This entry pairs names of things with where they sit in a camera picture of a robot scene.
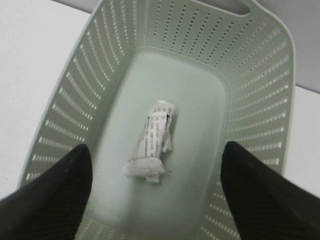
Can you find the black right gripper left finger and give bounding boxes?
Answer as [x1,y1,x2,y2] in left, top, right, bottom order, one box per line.
[0,144,93,240]

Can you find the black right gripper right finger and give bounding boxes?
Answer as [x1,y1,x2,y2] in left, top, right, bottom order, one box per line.
[220,141,320,240]

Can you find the pale green woven basket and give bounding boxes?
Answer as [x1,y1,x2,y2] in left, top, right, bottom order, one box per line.
[20,0,295,240]

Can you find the printed waste paper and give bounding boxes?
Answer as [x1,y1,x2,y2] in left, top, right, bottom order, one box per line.
[122,100,175,183]

